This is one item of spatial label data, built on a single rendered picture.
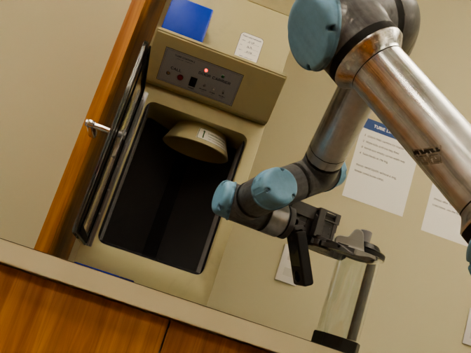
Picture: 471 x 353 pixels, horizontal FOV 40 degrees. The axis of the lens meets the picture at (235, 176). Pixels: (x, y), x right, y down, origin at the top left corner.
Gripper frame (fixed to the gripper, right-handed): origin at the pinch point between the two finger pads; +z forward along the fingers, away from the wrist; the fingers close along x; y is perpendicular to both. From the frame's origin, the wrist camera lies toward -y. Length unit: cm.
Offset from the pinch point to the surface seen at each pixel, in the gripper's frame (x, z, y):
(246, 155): 22.3, -23.1, 18.5
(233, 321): -7.7, -27.8, -20.7
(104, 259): 28, -46, -16
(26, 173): 78, -65, 3
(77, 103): 77, -59, 28
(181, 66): 21, -46, 32
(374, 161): 52, 32, 42
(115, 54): 23, -61, 29
